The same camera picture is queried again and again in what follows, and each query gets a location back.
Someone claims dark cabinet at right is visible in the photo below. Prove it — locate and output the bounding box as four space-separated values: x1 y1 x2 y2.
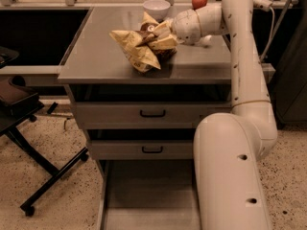
271 0 307 129

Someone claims white ceramic bowl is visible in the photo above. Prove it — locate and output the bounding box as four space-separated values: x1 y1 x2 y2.
143 0 171 21

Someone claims grey bottom drawer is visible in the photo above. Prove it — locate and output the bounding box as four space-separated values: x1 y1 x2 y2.
95 160 201 230

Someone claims white power strip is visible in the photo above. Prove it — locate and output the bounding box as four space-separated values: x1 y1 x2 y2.
253 0 272 12

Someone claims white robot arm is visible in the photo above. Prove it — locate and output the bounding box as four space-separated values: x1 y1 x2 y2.
167 0 277 230

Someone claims red apple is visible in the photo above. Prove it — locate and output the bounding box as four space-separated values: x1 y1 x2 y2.
192 0 208 10

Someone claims grey top drawer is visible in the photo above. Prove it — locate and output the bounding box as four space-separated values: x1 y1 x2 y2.
72 102 230 129

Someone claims grey drawer cabinet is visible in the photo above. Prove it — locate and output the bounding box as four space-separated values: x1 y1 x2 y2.
57 5 233 230

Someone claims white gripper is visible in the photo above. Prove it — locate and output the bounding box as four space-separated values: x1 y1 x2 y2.
148 10 201 51

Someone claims grey drawer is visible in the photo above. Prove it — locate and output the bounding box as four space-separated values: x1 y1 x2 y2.
87 140 193 160
95 160 201 230
72 102 230 129

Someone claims brown sea salt chip bag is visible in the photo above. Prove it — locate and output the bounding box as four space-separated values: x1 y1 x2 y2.
109 11 177 74

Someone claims clear plastic water bottle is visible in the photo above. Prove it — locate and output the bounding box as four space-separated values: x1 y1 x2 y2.
196 35 212 47

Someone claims grey middle drawer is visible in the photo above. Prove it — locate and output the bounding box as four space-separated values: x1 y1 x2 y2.
87 140 193 160

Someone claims white power cable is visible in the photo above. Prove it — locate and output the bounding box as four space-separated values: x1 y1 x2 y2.
259 6 276 62

